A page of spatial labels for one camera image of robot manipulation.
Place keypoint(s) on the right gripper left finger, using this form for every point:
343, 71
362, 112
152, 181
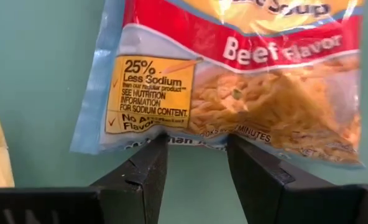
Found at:
140, 186

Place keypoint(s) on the blue-edged beef ramen pack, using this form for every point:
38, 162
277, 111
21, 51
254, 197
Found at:
233, 93

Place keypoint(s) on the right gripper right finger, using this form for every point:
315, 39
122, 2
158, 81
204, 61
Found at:
264, 193

